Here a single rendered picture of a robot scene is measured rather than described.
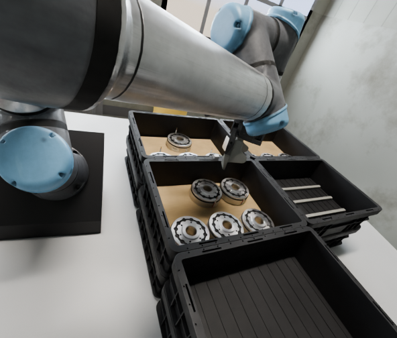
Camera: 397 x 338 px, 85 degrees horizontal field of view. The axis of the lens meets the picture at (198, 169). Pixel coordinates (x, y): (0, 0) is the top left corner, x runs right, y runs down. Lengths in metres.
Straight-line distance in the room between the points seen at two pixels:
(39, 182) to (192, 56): 0.38
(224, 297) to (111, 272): 0.30
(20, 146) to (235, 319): 0.53
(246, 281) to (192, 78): 0.50
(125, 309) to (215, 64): 0.57
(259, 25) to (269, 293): 0.56
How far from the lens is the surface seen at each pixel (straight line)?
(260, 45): 0.42
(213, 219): 0.63
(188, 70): 0.19
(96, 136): 0.72
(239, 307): 0.57
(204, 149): 0.95
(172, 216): 0.63
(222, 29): 0.43
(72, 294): 0.67
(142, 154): 0.65
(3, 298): 0.70
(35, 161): 0.49
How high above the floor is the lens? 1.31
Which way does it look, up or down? 36 degrees down
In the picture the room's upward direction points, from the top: 20 degrees clockwise
